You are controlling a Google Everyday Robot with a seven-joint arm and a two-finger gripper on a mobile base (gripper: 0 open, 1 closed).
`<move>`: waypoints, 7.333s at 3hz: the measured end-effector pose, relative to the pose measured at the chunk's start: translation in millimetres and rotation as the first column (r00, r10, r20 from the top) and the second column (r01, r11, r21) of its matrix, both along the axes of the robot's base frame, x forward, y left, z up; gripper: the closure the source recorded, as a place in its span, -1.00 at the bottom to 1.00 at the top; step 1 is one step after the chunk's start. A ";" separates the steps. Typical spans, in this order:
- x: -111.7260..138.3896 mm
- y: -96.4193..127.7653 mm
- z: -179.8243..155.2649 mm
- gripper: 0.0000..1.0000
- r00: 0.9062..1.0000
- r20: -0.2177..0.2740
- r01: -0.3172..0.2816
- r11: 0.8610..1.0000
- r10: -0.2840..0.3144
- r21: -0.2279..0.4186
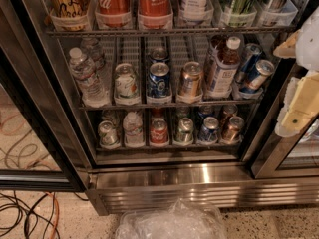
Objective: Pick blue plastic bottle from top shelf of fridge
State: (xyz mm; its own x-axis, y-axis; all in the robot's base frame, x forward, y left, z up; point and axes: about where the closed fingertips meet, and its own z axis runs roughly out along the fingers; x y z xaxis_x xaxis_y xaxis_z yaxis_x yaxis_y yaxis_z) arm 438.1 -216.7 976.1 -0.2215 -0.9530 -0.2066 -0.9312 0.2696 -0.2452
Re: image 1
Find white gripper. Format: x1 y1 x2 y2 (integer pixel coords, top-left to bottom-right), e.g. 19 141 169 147
273 7 319 137

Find brown tea bottle white cap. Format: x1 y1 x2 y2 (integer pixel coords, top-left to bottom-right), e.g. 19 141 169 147
204 36 241 99

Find right glass fridge door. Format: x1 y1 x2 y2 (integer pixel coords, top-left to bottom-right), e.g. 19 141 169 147
251 117 319 179

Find glass fridge door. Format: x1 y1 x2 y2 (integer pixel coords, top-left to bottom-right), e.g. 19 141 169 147
251 117 319 179
0 47 84 193

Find copper soda can middle shelf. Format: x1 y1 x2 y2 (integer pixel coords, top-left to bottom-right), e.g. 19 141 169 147
178 61 202 98

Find white labelled bottle top shelf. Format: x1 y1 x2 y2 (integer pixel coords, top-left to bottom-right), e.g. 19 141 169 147
179 0 208 24

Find stainless steel display fridge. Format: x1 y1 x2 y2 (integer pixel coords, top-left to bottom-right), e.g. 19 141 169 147
12 0 319 215

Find small water bottle bottom shelf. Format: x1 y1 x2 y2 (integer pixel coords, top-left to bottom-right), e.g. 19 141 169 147
123 112 144 144

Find rear clear water bottle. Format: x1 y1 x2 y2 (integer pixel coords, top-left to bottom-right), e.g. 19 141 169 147
80 38 106 70

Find clear water bottle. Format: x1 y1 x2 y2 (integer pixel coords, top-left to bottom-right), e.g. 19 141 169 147
69 47 109 108
80 38 106 70

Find front clear water bottle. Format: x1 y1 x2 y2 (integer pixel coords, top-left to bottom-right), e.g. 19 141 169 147
69 47 109 108

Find left glass fridge door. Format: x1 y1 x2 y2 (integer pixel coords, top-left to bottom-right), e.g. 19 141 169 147
0 47 84 193

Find front blue energy can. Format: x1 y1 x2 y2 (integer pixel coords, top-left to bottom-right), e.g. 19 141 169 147
239 59 274 94

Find blue energy can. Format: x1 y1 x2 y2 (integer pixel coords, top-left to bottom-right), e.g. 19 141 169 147
239 59 274 94
234 43 262 83

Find rear blue energy can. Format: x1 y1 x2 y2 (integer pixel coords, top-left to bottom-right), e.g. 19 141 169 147
234 43 262 83

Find rear copper can bottom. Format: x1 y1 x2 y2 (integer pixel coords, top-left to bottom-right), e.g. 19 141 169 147
219 104 238 125

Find copper can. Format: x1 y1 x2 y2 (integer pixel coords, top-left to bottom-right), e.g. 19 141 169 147
219 104 238 125
221 116 244 142

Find front copper can bottom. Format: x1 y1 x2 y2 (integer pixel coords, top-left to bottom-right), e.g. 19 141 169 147
221 116 244 142

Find green striped can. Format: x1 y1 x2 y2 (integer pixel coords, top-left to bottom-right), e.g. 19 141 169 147
218 0 256 27

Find blue Pepsi can bottom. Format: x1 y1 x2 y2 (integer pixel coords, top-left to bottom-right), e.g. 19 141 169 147
198 117 219 143

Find blue pepsi can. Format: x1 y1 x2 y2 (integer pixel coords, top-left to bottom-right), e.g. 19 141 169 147
149 47 169 64
198 117 219 143
148 62 170 98

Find silver green can bottom middle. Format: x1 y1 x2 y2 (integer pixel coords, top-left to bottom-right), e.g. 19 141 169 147
175 118 193 143

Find silver green can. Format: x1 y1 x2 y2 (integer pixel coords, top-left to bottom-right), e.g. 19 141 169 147
98 120 119 146
175 118 193 143

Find front blue Pepsi can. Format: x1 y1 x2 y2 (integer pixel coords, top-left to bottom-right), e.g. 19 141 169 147
148 62 170 98

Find rear blue Pepsi can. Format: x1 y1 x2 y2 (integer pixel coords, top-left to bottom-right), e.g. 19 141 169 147
149 47 169 64

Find red Coca-Cola can bottom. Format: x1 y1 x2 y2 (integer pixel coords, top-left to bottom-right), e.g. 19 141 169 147
151 119 168 144

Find red coca-cola can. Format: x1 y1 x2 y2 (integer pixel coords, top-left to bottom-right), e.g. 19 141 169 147
139 0 170 29
151 119 168 144
97 0 130 28

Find right red Coca-Cola can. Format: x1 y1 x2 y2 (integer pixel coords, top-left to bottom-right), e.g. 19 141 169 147
139 0 170 29

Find white green soda can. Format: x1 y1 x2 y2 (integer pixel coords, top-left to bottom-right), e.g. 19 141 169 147
115 63 138 99

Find clear plastic bag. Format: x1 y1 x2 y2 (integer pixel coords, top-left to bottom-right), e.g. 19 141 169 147
115 199 227 239

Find silver green can bottom left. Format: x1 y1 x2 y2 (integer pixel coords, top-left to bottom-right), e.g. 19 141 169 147
98 120 119 146

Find left red Coca-Cola can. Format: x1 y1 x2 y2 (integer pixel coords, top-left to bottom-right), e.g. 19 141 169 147
97 0 130 28

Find yellow LaCroix can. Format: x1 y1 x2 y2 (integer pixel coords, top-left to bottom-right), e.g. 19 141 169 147
44 0 92 32

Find orange cable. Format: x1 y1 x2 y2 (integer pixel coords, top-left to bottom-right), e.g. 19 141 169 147
44 191 61 239

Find black cables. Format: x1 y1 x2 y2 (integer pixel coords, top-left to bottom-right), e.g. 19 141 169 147
0 190 61 239

